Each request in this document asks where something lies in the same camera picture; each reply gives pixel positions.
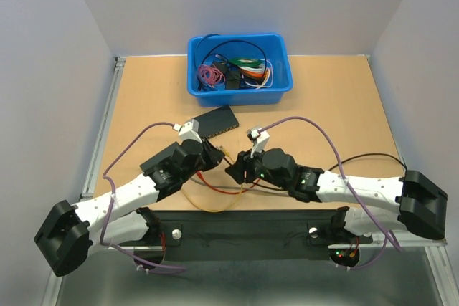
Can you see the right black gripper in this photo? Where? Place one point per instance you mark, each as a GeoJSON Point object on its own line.
{"type": "Point", "coordinates": [243, 161]}

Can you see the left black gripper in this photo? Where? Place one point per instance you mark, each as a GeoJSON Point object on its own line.
{"type": "Point", "coordinates": [214, 155]}

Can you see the large black network switch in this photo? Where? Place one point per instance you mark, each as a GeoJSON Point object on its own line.
{"type": "Point", "coordinates": [148, 165]}

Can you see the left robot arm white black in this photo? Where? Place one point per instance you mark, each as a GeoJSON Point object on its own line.
{"type": "Point", "coordinates": [70, 233]}

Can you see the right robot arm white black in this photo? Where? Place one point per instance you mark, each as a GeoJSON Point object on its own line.
{"type": "Point", "coordinates": [410, 203]}

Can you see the black adapter in bin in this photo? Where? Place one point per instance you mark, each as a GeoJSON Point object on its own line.
{"type": "Point", "coordinates": [232, 78]}

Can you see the blue plastic bin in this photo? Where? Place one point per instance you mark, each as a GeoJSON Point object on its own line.
{"type": "Point", "coordinates": [261, 59]}

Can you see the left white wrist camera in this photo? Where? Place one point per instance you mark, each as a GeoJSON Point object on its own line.
{"type": "Point", "coordinates": [188, 131]}

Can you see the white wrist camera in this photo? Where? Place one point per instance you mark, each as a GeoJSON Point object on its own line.
{"type": "Point", "coordinates": [188, 131]}
{"type": "Point", "coordinates": [259, 138]}

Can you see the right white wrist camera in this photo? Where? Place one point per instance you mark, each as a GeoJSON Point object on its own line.
{"type": "Point", "coordinates": [259, 138]}

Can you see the small black network switch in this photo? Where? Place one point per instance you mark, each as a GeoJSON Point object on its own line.
{"type": "Point", "coordinates": [216, 122]}

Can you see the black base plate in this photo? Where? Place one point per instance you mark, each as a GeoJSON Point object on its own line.
{"type": "Point", "coordinates": [246, 235]}

